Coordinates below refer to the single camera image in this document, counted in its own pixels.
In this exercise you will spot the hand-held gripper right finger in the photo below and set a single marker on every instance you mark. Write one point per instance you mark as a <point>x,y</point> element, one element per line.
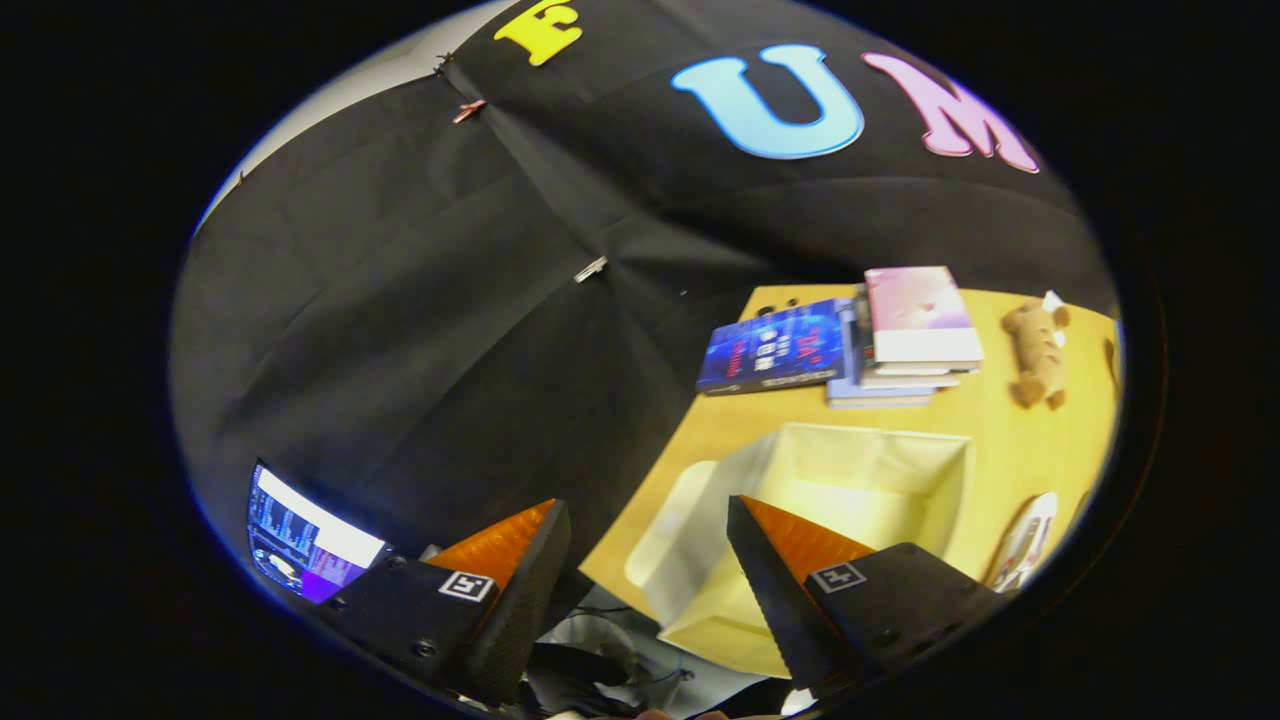
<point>775,590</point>

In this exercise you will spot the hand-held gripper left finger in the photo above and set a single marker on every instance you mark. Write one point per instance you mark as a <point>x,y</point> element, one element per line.
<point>525,600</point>

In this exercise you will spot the green fabric storage box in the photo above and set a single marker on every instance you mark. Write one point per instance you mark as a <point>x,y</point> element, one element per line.
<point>850,470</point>

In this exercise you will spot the white canvas shoe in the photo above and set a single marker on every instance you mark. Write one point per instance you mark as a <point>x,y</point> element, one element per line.
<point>1025,540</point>

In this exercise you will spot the pale blue book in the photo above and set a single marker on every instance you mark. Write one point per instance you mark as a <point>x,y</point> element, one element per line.
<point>875,397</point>

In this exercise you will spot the computer screen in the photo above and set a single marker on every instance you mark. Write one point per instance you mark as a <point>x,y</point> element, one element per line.
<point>300,535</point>

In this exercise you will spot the blue cover book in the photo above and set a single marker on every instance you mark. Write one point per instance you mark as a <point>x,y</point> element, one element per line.
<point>775,345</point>

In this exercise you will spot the white-edged book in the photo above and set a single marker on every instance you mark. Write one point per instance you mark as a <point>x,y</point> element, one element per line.
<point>910,377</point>

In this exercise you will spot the pink cover book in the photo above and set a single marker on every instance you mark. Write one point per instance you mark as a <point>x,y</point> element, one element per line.
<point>915,310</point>

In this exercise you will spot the black backdrop cloth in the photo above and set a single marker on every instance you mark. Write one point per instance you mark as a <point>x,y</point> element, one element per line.
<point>400,300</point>

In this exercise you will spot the silver clip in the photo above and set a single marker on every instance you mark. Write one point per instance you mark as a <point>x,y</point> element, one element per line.
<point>590,269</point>

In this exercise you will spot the brown plush toy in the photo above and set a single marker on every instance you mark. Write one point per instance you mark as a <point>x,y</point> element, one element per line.
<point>1038,350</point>

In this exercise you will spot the pink clip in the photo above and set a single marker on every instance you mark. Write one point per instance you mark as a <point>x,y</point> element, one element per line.
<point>468,110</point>

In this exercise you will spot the black clip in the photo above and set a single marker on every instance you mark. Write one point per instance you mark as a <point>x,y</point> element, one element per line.
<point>443,65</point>

